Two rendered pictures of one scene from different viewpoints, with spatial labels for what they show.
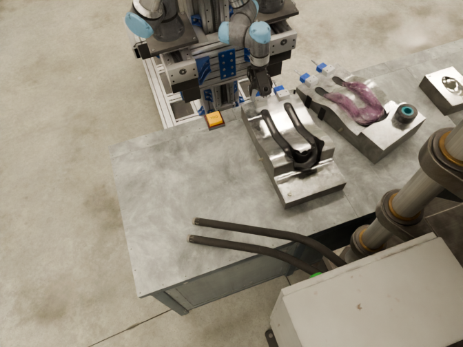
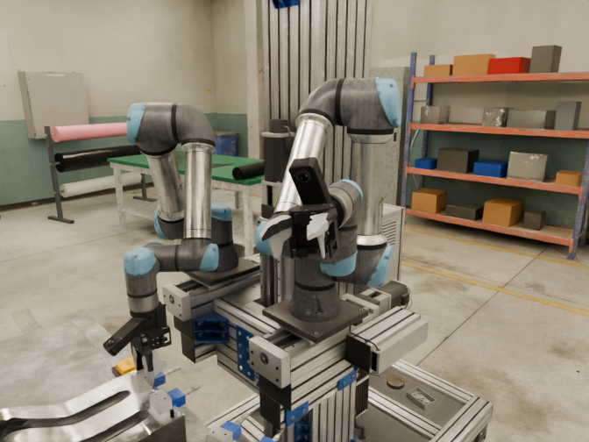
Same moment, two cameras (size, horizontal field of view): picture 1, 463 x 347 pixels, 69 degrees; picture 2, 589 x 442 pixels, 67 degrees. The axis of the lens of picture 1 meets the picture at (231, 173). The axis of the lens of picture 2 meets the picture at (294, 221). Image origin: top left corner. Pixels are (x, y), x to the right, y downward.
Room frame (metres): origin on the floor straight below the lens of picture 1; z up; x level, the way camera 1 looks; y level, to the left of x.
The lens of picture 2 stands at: (0.86, -1.25, 1.64)
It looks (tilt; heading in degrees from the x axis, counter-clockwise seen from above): 16 degrees down; 61
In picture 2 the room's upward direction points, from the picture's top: straight up
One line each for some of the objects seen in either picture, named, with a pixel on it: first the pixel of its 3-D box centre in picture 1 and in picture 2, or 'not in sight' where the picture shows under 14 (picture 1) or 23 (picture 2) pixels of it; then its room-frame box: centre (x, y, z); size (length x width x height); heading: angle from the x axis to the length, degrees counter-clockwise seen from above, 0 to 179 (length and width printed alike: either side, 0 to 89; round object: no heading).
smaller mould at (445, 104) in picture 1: (448, 91); not in sight; (1.01, -1.04, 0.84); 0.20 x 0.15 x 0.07; 14
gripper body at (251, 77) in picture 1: (258, 71); (148, 327); (1.03, -0.15, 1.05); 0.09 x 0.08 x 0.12; 14
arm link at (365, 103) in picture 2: not in sight; (366, 187); (1.57, -0.36, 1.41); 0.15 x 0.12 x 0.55; 131
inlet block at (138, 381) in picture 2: (256, 95); (158, 376); (1.04, -0.15, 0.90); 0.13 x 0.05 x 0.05; 14
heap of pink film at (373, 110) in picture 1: (356, 99); not in sight; (0.96, -0.58, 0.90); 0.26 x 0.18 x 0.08; 31
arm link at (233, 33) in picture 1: (235, 31); (157, 258); (1.08, -0.07, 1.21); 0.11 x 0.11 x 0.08; 64
